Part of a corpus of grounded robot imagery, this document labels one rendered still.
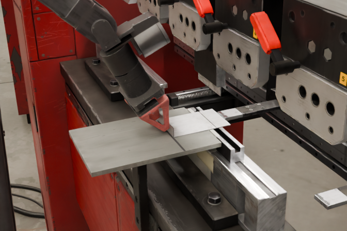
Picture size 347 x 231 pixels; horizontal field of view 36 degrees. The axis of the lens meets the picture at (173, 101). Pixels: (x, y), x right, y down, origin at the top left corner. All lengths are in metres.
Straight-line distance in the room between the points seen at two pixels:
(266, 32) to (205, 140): 0.38
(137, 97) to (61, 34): 0.87
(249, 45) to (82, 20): 0.30
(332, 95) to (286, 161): 2.29
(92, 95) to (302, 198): 1.40
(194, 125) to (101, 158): 0.22
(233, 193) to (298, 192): 1.70
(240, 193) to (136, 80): 0.29
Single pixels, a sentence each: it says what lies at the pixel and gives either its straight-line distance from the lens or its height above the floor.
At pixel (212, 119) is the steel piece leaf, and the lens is 1.13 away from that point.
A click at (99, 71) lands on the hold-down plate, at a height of 0.90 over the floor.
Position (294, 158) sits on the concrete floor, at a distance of 2.99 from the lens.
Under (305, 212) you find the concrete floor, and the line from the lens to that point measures 2.59.
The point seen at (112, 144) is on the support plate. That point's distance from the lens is 1.05.
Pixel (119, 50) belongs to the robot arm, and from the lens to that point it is 0.97.
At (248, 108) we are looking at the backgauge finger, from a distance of 1.18.
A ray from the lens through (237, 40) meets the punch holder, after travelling 0.86.
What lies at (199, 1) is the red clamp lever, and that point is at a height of 1.29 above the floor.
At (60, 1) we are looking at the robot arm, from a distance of 0.94.
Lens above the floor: 1.51
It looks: 25 degrees down
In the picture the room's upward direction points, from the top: 1 degrees counter-clockwise
